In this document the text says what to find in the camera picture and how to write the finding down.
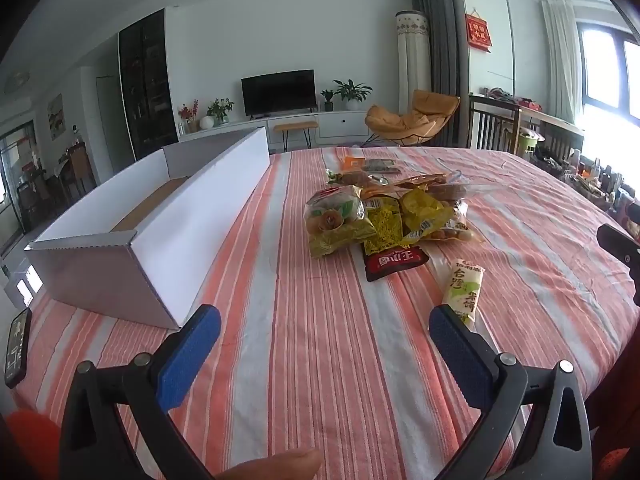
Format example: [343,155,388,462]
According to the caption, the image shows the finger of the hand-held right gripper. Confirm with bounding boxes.
[596,223,640,263]

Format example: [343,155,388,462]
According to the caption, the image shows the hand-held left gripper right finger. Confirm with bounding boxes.
[428,304,593,480]

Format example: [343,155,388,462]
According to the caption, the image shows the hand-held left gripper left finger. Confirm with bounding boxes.
[59,304,222,480]

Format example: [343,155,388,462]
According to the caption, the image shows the white green roll packet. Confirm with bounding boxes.
[442,258,487,331]

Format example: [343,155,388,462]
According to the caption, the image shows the dark red snack packet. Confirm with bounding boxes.
[364,246,430,282]

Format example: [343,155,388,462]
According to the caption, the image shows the white cardboard box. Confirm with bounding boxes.
[24,126,271,331]

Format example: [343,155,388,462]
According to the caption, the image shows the yellow nut packet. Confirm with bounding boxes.
[402,187,473,243]

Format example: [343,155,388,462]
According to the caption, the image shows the yellow printed snack packet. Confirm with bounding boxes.
[362,197,406,256]

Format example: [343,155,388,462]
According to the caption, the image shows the clear brown bread bag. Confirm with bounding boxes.
[430,180,483,206]

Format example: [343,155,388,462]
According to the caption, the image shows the green pastry packet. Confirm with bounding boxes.
[306,185,377,261]

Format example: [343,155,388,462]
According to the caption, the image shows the brown pastry packet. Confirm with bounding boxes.
[326,169,373,186]

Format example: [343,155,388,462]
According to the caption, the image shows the person's left hand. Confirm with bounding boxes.
[212,447,323,480]

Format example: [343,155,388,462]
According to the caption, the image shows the row of small bottles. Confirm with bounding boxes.
[530,147,640,226]

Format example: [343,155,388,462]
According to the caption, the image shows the orange striped tablecloth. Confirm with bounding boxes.
[10,146,640,480]

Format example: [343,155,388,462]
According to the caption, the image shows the green plastic basket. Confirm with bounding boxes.
[516,127,545,158]

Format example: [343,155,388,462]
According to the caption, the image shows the black smartphone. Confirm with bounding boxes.
[4,306,33,388]

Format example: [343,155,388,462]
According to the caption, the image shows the dark wooden railing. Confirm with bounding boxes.
[469,91,586,166]

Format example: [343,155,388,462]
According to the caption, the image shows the dark framed window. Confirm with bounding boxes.
[575,22,640,126]

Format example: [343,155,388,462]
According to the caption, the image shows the white curtain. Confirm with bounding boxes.
[541,0,583,128]

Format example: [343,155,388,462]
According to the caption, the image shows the brown wooden desk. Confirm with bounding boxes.
[55,141,98,196]

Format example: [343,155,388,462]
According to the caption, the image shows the orange lounge chair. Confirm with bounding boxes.
[364,89,461,148]

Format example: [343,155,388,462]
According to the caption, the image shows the red flowers in vase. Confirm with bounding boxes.
[178,100,200,134]

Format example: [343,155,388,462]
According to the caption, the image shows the bushy green plant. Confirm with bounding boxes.
[206,97,235,125]

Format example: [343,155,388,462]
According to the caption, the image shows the glass balcony door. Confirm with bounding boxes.
[0,120,36,241]

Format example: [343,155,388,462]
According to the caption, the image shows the wooden stool with black legs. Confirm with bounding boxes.
[274,120,320,153]

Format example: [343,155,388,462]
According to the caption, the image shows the white television cabinet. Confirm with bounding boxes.
[177,109,381,153]

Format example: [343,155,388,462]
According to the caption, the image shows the dark glass display cabinet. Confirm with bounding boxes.
[118,9,180,161]

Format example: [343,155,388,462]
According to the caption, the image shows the grey curtain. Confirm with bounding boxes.
[410,0,471,148]

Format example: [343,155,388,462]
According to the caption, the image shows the white covered standing air conditioner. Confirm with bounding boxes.
[395,10,432,111]

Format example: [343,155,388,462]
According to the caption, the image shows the black flat television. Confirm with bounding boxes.
[241,69,317,118]

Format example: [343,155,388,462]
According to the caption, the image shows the large potted green plant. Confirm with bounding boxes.
[332,79,373,111]

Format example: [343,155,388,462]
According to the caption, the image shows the red wall hanging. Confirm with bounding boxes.
[465,8,493,53]

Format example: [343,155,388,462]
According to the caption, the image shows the framed wall painting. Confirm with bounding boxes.
[47,93,65,141]

